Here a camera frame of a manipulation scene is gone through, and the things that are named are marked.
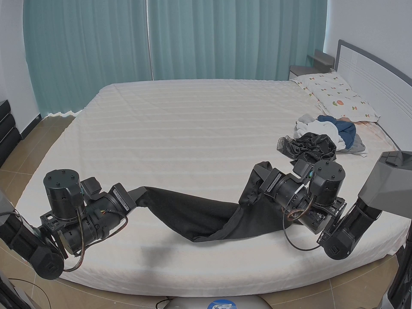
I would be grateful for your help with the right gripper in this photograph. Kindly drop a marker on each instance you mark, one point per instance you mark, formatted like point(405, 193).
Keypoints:
point(286, 191)

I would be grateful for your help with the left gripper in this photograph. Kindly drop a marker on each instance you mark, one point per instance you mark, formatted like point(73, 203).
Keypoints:
point(103, 211)

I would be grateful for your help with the black T-shirt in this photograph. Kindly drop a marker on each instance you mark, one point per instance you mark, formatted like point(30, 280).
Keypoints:
point(199, 214)

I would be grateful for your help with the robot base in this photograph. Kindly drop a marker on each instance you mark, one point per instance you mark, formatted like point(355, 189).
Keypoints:
point(193, 304)

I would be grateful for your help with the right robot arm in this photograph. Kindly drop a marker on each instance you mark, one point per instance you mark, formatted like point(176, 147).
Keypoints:
point(328, 179)

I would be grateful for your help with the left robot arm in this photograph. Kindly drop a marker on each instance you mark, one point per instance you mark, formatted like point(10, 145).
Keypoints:
point(61, 188)

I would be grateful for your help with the bed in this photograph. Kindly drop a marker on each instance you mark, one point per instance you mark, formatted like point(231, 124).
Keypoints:
point(193, 134)

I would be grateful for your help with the black satin garment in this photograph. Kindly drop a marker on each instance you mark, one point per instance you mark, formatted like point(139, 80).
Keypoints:
point(312, 145)

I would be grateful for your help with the white garment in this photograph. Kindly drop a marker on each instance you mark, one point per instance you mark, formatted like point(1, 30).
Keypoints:
point(322, 130)

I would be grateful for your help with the grey garment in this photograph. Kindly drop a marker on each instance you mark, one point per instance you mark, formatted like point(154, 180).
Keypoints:
point(305, 118)
point(357, 147)

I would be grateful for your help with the dark blue garment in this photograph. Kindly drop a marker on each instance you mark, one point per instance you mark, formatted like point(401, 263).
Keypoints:
point(346, 132)

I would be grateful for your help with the white printed pillow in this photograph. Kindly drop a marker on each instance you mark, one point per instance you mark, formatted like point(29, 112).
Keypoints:
point(334, 95)

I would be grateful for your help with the grey bedside table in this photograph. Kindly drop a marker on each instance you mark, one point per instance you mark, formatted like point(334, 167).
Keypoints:
point(305, 69)

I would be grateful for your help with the black chest of drawers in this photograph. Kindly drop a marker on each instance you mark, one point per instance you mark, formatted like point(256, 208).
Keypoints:
point(6, 130)

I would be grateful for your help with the blue-green curtain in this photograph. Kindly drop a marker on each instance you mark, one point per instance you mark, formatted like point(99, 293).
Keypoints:
point(231, 27)
point(87, 43)

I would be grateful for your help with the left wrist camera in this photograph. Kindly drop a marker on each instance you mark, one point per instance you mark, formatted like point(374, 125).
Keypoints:
point(93, 187)

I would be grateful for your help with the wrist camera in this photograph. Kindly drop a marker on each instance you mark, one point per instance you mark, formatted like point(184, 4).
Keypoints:
point(93, 187)
point(302, 168)

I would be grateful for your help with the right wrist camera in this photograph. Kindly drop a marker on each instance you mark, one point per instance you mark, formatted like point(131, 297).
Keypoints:
point(302, 168)

